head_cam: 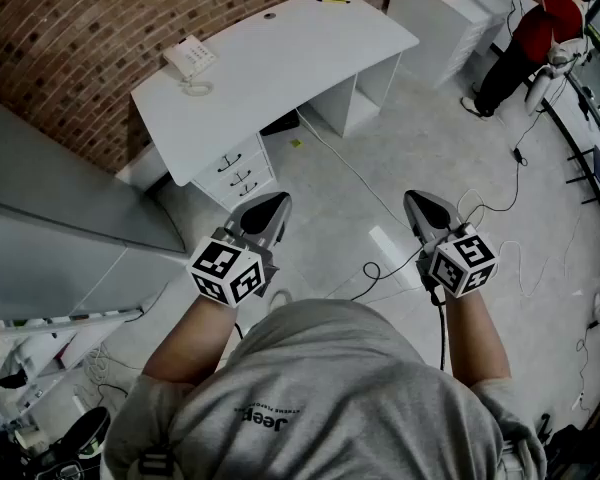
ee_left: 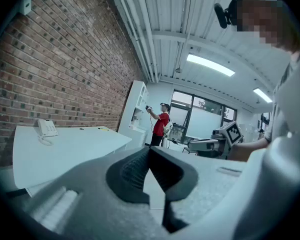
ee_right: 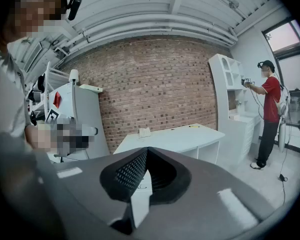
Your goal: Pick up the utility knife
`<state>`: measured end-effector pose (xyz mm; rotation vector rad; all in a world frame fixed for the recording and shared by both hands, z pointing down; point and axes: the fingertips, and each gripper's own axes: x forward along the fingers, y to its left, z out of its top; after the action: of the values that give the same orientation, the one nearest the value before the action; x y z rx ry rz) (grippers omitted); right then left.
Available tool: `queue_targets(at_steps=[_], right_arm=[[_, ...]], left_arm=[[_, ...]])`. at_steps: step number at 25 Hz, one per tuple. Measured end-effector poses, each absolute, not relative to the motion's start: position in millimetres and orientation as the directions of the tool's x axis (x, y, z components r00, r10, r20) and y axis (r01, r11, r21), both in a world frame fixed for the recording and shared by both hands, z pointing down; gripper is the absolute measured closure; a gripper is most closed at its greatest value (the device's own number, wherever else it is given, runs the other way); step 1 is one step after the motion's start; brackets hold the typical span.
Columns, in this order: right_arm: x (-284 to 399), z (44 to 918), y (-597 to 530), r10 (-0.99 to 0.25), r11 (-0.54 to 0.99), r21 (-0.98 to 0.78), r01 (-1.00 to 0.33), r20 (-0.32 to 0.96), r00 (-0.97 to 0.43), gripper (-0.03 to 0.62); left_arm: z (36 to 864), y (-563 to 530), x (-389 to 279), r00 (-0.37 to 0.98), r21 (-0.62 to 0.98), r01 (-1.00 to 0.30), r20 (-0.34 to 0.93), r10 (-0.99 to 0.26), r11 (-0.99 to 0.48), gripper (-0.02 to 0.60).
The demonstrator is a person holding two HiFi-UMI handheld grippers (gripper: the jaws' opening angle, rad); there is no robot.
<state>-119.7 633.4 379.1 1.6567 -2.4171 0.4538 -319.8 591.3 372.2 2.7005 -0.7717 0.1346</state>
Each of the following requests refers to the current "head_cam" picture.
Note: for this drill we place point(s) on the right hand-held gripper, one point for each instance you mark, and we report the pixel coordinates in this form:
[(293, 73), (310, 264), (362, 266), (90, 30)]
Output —
[(462, 268)]

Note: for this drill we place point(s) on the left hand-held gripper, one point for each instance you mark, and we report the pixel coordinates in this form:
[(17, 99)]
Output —
[(215, 268)]

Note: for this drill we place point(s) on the person's right forearm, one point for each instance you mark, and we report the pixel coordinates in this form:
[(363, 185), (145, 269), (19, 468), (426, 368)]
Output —
[(475, 338)]

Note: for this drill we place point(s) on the person's left forearm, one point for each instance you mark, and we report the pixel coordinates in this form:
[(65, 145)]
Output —
[(195, 338)]

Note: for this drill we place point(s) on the person's grey t-shirt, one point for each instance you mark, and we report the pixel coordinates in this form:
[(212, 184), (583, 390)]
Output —
[(330, 368)]

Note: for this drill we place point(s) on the grey counter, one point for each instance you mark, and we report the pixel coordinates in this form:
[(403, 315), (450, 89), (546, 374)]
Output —
[(55, 193)]

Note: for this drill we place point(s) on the white shelf rack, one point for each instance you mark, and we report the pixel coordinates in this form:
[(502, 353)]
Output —
[(40, 353)]

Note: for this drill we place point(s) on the white desk with drawers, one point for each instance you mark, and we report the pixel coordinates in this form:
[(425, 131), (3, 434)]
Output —
[(280, 68)]

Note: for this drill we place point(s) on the black round device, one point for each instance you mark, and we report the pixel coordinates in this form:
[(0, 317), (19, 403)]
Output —
[(82, 433)]

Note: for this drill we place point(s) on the white cabinet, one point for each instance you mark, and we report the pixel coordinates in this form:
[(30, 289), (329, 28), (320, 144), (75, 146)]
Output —
[(430, 33)]

